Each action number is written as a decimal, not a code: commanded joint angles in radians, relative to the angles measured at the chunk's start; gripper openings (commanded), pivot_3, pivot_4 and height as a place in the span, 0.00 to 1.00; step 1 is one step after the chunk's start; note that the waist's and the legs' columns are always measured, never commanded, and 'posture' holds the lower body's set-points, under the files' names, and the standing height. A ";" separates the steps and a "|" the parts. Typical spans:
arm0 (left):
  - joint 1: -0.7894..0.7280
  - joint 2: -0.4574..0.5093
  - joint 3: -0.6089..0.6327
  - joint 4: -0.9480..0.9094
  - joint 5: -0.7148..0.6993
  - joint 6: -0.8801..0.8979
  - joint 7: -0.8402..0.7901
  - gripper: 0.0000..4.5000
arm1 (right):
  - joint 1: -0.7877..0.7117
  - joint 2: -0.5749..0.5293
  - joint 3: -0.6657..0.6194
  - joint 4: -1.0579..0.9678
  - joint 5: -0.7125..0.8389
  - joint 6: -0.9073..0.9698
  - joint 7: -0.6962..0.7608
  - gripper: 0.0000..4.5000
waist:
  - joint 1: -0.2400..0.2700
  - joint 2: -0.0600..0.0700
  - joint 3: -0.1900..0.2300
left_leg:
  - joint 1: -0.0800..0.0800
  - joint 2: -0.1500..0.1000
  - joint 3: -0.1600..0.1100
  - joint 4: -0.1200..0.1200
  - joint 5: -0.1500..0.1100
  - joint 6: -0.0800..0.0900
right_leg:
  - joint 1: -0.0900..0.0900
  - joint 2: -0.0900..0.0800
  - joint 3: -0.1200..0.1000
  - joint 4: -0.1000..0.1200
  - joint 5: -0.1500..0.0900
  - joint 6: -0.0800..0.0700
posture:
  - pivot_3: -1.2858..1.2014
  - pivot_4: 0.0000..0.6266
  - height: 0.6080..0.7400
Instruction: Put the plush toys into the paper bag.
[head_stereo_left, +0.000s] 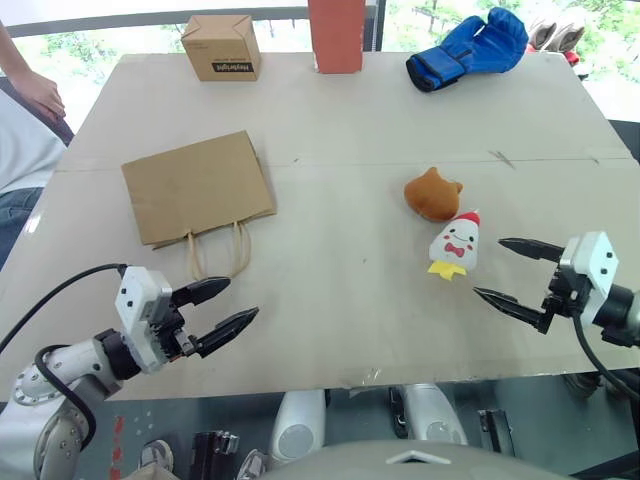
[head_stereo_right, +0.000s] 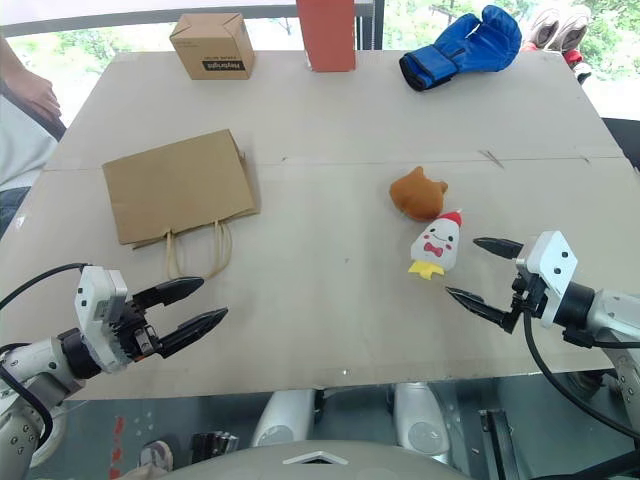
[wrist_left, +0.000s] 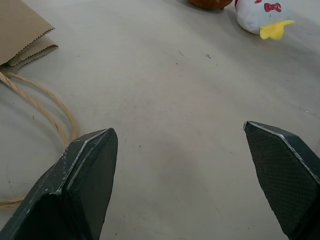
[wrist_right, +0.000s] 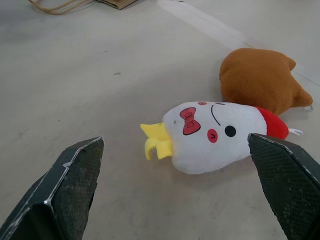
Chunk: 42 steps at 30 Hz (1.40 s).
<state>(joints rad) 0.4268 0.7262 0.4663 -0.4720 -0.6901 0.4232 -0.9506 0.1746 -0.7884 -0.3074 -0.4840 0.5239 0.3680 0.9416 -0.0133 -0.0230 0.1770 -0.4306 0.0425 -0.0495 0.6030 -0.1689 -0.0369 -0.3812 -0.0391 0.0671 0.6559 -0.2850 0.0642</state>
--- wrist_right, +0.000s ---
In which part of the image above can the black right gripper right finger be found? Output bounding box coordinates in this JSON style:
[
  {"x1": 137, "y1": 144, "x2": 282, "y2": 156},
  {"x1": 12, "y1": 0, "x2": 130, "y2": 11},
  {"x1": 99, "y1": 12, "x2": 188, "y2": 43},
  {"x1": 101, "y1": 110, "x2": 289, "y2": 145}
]
[{"x1": 247, "y1": 132, "x2": 320, "y2": 240}]

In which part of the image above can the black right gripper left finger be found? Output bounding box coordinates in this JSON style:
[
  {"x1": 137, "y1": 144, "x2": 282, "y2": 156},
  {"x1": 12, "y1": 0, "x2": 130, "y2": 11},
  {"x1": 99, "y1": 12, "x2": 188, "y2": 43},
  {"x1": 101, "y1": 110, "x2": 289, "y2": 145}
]
[{"x1": 0, "y1": 136, "x2": 105, "y2": 240}]

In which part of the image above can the white chicken plush toy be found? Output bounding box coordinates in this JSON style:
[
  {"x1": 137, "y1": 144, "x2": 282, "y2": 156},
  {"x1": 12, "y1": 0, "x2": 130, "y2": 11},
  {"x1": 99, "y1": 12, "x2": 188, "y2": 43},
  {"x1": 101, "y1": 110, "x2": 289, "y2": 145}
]
[{"x1": 139, "y1": 100, "x2": 304, "y2": 175}]

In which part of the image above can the brown paper bag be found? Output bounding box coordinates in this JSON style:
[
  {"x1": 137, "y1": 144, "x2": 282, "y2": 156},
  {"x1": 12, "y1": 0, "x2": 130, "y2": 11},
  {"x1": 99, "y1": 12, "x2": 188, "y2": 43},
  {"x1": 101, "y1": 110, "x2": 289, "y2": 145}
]
[{"x1": 27, "y1": 0, "x2": 141, "y2": 15}]

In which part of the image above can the brown plush toy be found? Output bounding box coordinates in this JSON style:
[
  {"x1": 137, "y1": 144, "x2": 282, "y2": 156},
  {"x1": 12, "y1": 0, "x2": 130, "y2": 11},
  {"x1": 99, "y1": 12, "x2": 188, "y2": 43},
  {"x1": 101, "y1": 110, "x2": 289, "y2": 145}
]
[{"x1": 219, "y1": 47, "x2": 314, "y2": 116}]

